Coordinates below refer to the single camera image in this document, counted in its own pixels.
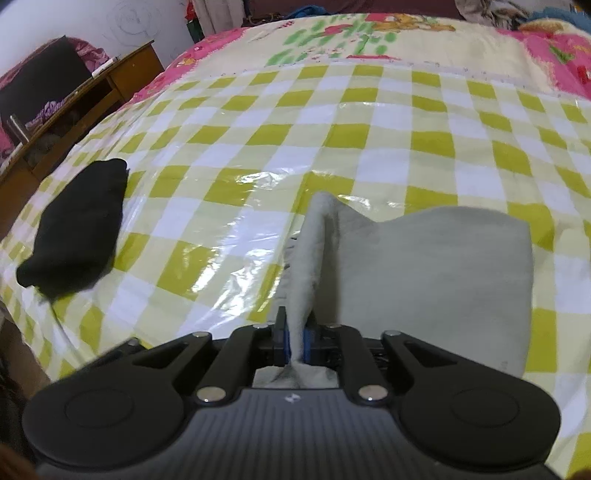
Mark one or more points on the purple cloth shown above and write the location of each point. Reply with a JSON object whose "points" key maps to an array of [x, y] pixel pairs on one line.
{"points": [[48, 113]]}

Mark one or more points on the black pants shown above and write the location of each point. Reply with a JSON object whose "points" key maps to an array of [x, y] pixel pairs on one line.
{"points": [[74, 230]]}

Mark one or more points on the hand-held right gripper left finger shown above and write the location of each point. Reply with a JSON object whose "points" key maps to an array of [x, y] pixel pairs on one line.
{"points": [[288, 344]]}

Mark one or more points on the white flat item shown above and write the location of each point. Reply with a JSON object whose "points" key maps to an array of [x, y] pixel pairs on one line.
{"points": [[105, 67]]}

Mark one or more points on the black monitor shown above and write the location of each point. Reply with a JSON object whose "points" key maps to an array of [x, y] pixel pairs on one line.
{"points": [[41, 78]]}

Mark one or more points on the magenta patterned cloth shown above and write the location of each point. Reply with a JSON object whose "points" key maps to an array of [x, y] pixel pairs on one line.
{"points": [[92, 53]]}

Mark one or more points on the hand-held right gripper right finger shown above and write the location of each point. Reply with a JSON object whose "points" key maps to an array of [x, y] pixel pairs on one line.
{"points": [[306, 346]]}

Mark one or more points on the pile of clothes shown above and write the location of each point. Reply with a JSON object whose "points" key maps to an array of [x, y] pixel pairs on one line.
{"points": [[508, 11]]}

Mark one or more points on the metal cup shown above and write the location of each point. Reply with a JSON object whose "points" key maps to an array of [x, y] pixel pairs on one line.
{"points": [[17, 129]]}

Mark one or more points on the maroon headboard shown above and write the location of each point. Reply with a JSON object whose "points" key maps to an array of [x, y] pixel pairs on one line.
{"points": [[369, 5]]}

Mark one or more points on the beige hanging cloth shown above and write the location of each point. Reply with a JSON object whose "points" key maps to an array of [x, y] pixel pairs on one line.
{"points": [[219, 14]]}

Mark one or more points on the blue cloth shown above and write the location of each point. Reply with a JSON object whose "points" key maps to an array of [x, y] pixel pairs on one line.
{"points": [[311, 11]]}

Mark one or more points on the wooden desk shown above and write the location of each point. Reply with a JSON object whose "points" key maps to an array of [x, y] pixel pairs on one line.
{"points": [[134, 69]]}

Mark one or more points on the green checkered plastic sheet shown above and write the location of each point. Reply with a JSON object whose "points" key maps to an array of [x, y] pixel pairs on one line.
{"points": [[323, 138]]}

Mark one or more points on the grey pants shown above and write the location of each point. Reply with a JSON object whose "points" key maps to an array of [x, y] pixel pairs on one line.
{"points": [[438, 267]]}

